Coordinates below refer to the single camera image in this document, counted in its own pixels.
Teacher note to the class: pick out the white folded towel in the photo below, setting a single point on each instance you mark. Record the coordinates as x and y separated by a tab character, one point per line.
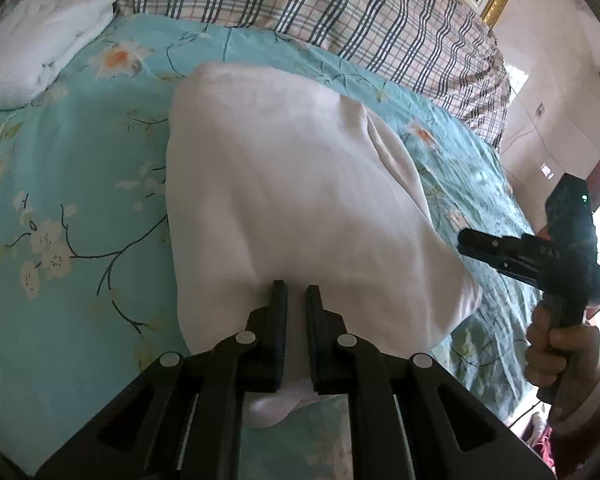
35	40

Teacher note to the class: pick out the person's right forearm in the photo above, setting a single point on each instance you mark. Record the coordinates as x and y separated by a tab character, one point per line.
585	430

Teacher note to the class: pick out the person's right hand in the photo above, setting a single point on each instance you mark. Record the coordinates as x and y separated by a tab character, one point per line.
570	360

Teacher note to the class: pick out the teal floral bed sheet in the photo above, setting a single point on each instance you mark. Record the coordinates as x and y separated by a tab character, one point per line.
80	200

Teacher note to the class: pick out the white wall outlet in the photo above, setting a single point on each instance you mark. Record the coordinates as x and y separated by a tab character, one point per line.
546	169

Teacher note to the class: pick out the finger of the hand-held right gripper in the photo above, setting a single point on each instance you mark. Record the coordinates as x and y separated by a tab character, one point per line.
500	252

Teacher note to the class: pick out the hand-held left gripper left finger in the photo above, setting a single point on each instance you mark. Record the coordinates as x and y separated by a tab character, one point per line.
278	340

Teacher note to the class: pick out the white zip hoodie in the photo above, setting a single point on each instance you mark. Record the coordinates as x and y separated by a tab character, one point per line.
305	210

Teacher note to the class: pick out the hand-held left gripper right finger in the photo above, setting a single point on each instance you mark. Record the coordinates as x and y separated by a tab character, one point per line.
317	340

